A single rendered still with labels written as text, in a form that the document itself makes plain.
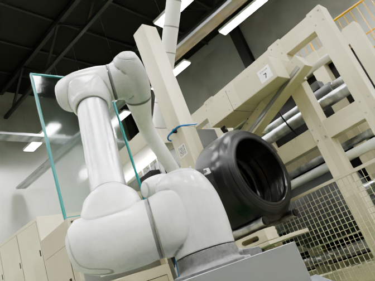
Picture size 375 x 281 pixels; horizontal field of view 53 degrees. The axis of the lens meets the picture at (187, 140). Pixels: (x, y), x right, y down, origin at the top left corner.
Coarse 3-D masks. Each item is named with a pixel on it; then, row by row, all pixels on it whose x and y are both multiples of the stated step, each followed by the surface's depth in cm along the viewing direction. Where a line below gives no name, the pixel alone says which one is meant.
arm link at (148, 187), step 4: (152, 176) 169; (156, 176) 168; (160, 176) 169; (148, 180) 165; (152, 180) 165; (156, 180) 166; (144, 184) 165; (148, 184) 164; (152, 184) 164; (156, 184) 164; (144, 188) 164; (148, 188) 163; (152, 188) 163; (144, 192) 165; (148, 192) 163; (152, 192) 163; (144, 196) 166; (148, 196) 164
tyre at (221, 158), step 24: (216, 144) 204; (240, 144) 233; (264, 144) 220; (216, 168) 194; (240, 168) 240; (264, 168) 236; (240, 192) 189; (264, 192) 236; (288, 192) 211; (240, 216) 194
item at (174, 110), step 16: (144, 32) 268; (144, 48) 268; (160, 48) 269; (144, 64) 269; (160, 64) 260; (160, 80) 256; (176, 80) 262; (160, 96) 256; (176, 96) 253; (176, 112) 246; (192, 128) 247; (176, 144) 245; (192, 144) 239; (192, 160) 234
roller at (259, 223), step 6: (264, 216) 189; (252, 222) 192; (258, 222) 189; (264, 222) 187; (240, 228) 198; (246, 228) 195; (252, 228) 192; (258, 228) 191; (234, 234) 200; (240, 234) 198
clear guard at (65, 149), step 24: (48, 96) 233; (48, 120) 224; (72, 120) 235; (120, 120) 259; (48, 144) 216; (72, 144) 226; (120, 144) 249; (72, 168) 219; (72, 192) 211; (72, 216) 204
